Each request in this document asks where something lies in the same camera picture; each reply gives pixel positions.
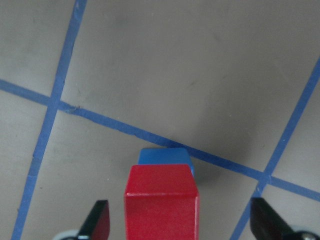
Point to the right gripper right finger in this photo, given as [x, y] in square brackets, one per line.
[267, 224]

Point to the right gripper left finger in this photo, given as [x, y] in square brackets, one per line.
[96, 226]

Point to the red wooden block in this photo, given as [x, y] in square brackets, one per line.
[161, 202]

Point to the blue wooden block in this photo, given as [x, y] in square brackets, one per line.
[165, 156]

